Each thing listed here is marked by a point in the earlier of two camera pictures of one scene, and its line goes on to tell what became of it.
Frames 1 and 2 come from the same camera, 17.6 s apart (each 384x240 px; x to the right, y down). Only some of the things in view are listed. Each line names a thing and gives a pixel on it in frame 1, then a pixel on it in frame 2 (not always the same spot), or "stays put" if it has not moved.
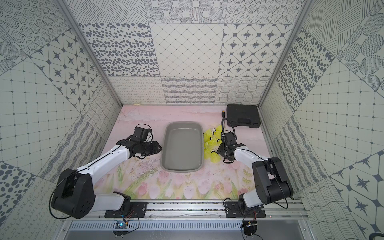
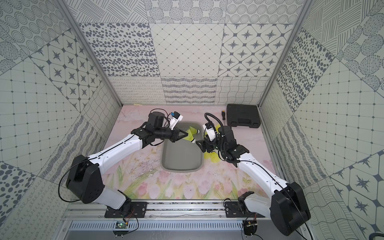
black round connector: x=250 y=227 stays put
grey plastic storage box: x=182 y=147 stays put
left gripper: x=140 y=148 → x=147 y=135
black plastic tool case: x=245 y=115 stays put
